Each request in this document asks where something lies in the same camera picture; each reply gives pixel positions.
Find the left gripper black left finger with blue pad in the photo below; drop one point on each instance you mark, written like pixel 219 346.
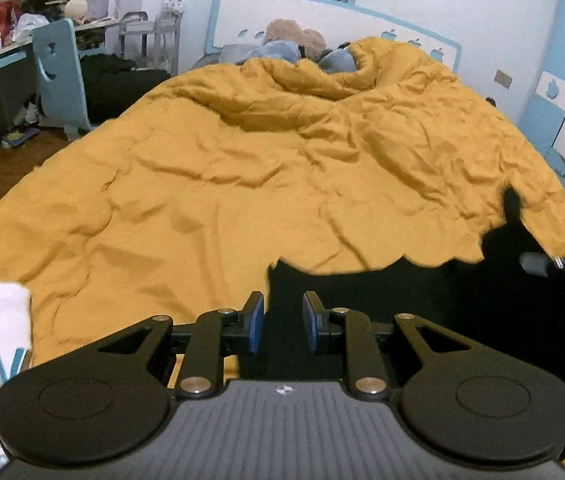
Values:
pixel 106 399

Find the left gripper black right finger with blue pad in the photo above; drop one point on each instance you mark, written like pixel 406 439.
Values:
pixel 465 401

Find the black t-shirt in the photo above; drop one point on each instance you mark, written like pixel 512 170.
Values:
pixel 493 302

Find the mustard yellow duvet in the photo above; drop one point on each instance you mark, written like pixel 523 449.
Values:
pixel 181 204

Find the teal wooden chair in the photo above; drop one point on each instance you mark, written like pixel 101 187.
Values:
pixel 60 81

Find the blue grey pillow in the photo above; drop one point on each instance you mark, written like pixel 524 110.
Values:
pixel 338 61

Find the brown plush teddy bear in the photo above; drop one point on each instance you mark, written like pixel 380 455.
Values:
pixel 311 44

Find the grey metal rack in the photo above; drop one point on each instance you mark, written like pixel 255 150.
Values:
pixel 152 44

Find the cream plush toy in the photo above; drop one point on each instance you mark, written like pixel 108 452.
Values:
pixel 76 10

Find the blue white headboard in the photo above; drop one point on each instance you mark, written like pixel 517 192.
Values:
pixel 245 22

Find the beige wall switch plate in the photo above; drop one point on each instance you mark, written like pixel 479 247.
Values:
pixel 503 79

